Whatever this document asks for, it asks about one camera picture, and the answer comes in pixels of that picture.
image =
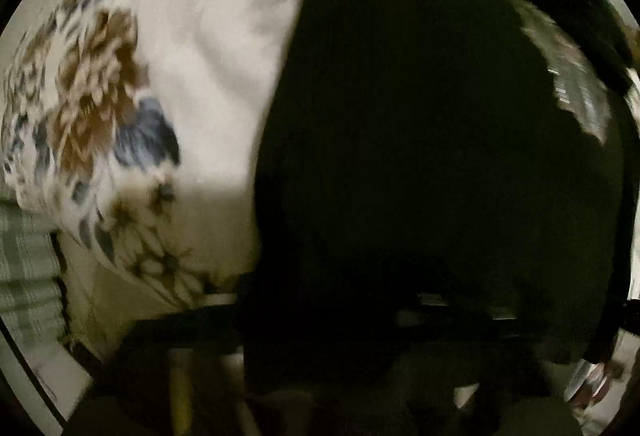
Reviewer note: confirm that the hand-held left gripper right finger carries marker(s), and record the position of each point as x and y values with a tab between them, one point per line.
452	322

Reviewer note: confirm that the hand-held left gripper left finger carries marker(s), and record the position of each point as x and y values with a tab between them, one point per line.
200	327

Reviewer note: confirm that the dark cloth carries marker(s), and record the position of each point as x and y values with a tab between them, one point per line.
425	141

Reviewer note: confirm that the green plaid cloth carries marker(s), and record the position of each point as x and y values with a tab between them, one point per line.
27	276

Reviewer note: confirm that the white floral bedsheet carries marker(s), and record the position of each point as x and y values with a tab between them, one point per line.
200	66

